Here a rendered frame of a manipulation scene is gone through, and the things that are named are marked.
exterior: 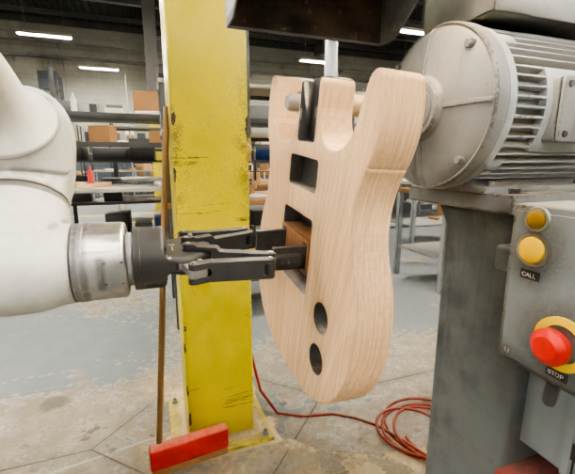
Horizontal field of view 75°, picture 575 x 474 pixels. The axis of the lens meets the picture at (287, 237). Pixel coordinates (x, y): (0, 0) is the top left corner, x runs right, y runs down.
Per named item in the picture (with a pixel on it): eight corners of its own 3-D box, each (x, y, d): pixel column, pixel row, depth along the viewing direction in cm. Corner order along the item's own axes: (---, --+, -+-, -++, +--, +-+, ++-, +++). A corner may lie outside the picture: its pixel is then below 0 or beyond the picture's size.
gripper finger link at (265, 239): (256, 251, 53) (255, 249, 54) (301, 247, 56) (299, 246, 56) (257, 231, 52) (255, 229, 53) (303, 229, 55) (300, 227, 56)
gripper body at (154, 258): (135, 274, 49) (205, 267, 52) (133, 303, 42) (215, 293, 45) (130, 218, 47) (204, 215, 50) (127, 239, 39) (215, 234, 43)
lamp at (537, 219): (523, 229, 44) (527, 204, 43) (549, 234, 41) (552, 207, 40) (519, 230, 43) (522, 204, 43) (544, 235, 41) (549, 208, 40)
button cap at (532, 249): (525, 258, 45) (528, 233, 44) (550, 264, 42) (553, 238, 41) (516, 260, 44) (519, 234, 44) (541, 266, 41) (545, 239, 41)
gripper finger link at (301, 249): (271, 246, 46) (273, 248, 46) (323, 243, 49) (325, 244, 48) (270, 269, 47) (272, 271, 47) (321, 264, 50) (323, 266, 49)
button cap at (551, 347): (547, 351, 43) (552, 318, 42) (584, 369, 39) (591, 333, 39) (523, 356, 42) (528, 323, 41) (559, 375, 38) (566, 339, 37)
